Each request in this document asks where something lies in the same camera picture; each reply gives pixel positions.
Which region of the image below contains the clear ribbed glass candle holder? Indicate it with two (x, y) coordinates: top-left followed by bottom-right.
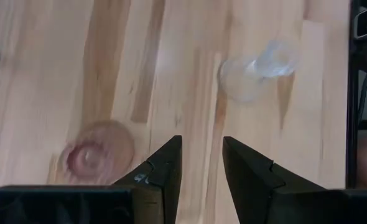
(218, 39), (299, 103)

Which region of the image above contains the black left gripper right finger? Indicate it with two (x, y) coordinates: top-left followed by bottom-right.
(223, 136), (327, 224)

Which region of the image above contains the black aluminium table frame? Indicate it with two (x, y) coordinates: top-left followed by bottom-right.
(346, 0), (367, 190)

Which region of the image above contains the pink ribbed glass candle holder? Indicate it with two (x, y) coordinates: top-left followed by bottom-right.
(58, 119), (137, 187)

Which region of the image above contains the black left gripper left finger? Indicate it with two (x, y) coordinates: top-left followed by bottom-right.
(113, 135), (183, 224)

